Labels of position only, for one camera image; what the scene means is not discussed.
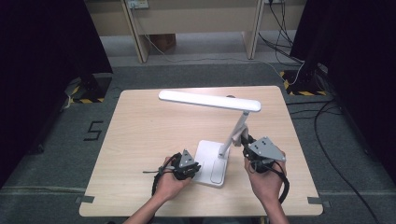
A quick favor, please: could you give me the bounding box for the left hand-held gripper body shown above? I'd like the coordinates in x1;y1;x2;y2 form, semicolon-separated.
170;148;196;182

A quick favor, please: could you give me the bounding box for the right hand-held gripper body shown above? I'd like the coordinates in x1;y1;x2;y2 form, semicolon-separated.
243;136;287;174

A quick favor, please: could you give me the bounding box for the white desk lamp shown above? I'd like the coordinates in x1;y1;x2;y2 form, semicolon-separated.
158;90;262;189

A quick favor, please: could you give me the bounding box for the person's left hand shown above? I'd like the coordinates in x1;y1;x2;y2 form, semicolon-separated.
153;156;192;203

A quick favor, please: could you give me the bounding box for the person's right hand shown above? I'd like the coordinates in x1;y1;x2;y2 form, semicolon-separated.
244;159;287;205

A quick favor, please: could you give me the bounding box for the grey tape piece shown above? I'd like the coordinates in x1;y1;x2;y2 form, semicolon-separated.
75;195;95;204
307;196;332;209

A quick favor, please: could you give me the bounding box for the black stand base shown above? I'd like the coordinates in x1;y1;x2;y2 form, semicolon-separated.
70;73;113;105
279;60;329;97

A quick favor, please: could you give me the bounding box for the brown cardboard box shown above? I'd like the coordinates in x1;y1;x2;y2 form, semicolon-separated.
148;33;177;52

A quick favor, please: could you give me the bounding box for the black curtain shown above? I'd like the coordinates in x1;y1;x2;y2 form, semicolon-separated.
290;0;396;185
0;0;113;188

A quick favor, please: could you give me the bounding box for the right hand-held gripper black cable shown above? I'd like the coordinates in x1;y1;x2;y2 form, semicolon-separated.
253;160;290;205

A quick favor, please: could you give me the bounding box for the thin black floor cable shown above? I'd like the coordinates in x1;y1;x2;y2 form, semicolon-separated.
288;105;344;120
285;98;337;106

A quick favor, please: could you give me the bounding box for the long black floor cable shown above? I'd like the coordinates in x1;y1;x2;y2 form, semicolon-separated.
313;99;381;224

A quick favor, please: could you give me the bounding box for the white floor cable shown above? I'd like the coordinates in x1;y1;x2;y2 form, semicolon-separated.
132;6;305;87

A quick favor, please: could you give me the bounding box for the black hanging cable bundle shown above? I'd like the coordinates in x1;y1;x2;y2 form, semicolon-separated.
258;0;304;66

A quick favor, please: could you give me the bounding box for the white wall socket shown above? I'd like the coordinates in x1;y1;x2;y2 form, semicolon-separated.
126;0;149;9

